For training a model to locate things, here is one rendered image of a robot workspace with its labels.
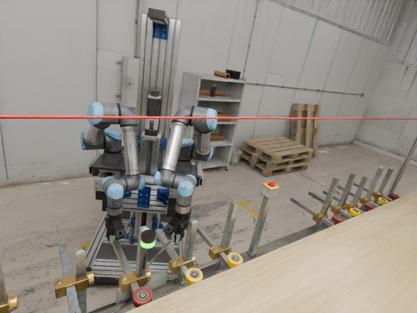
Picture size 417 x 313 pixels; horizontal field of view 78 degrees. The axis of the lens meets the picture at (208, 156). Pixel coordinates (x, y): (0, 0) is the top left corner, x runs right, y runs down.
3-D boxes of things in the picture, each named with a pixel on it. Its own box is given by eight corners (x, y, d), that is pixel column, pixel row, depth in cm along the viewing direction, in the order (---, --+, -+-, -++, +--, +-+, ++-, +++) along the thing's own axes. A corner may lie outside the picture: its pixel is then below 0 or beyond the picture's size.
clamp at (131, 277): (118, 284, 118) (119, 276, 117) (146, 274, 126) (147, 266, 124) (122, 294, 114) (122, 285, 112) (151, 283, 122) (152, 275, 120)
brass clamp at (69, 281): (54, 287, 101) (53, 278, 99) (91, 276, 109) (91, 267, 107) (56, 300, 97) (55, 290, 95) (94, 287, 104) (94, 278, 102)
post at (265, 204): (246, 253, 169) (262, 194, 153) (252, 251, 172) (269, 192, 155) (251, 258, 166) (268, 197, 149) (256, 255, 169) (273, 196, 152)
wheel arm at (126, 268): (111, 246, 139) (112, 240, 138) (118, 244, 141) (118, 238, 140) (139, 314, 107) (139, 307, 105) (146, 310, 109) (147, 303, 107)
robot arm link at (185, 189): (195, 181, 129) (192, 189, 121) (192, 200, 133) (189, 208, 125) (180, 177, 129) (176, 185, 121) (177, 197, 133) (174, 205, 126)
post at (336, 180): (313, 228, 211) (334, 176, 193) (316, 226, 213) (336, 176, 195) (317, 230, 208) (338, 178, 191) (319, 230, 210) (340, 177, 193)
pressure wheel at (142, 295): (128, 308, 111) (130, 289, 107) (146, 302, 115) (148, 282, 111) (134, 325, 105) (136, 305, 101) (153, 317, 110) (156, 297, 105)
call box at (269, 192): (259, 194, 153) (262, 182, 150) (267, 192, 157) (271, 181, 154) (268, 200, 148) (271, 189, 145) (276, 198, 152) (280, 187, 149)
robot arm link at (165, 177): (174, 98, 144) (151, 182, 131) (193, 101, 143) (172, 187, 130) (176, 107, 155) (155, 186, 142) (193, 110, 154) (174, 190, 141)
